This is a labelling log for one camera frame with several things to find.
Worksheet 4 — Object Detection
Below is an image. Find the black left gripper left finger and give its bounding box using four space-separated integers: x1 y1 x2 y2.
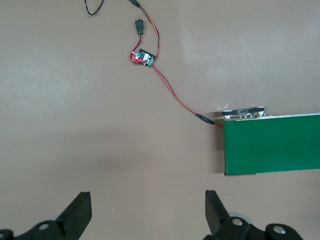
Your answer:
0 191 93 240

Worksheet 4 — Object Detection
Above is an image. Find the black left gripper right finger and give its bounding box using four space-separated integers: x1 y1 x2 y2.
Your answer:
203 189 305 240

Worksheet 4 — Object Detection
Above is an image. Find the green conveyor belt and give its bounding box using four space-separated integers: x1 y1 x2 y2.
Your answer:
221 106 320 177

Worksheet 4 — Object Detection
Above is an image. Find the small circuit board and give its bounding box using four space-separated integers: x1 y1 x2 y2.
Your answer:
129 48 156 68

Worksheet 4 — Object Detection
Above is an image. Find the small black connector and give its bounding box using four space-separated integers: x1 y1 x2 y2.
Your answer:
134 17 146 35

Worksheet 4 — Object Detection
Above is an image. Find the red and black wire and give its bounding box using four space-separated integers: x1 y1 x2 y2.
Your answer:
128 0 225 129

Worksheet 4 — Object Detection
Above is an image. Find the thin black power cable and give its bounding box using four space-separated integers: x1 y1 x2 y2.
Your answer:
83 0 105 16

